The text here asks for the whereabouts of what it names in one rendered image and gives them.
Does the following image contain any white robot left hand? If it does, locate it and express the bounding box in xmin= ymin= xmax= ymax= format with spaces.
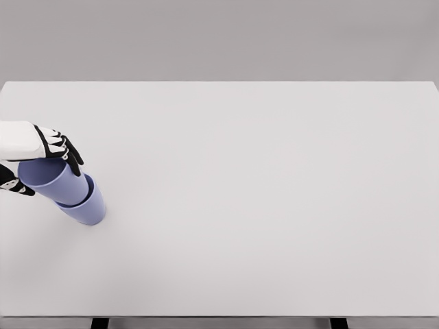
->
xmin=0 ymin=120 xmax=84 ymax=197

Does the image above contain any blue cup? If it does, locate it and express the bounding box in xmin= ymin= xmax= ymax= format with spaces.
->
xmin=17 ymin=158 xmax=91 ymax=202
xmin=54 ymin=173 xmax=106 ymax=227

